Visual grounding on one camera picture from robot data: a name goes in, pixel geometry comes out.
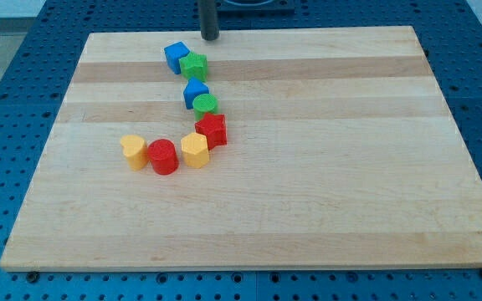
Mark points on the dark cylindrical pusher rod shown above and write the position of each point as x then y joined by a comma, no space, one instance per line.
208,19

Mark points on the green star block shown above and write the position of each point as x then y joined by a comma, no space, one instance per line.
194,65

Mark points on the blue cube block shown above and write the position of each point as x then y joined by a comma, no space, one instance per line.
173,53

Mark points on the red star block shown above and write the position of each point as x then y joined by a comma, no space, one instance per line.
214,128

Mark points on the blue pentagon block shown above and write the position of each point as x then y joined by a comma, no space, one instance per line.
194,88

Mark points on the green cylinder block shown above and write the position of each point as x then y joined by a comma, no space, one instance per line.
204,103

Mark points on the yellow hexagon block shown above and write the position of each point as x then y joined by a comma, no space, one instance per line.
195,151

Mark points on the red cylinder block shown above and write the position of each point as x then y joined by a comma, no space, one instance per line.
163,156

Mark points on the yellow heart block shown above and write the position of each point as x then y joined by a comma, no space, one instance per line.
134,149

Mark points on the wooden board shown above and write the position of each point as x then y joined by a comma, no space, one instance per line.
342,153

